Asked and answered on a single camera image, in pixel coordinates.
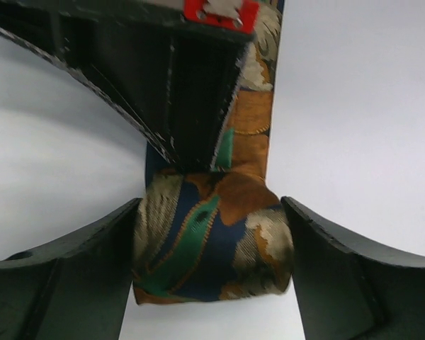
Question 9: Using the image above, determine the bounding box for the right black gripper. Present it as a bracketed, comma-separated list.
[0, 1, 260, 172]

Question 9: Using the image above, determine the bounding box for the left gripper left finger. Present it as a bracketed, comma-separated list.
[0, 198, 140, 340]

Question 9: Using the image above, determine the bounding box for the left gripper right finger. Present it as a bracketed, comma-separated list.
[282, 197, 425, 340]

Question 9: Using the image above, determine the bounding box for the orange green patterned tie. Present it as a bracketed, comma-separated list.
[132, 1, 294, 305]

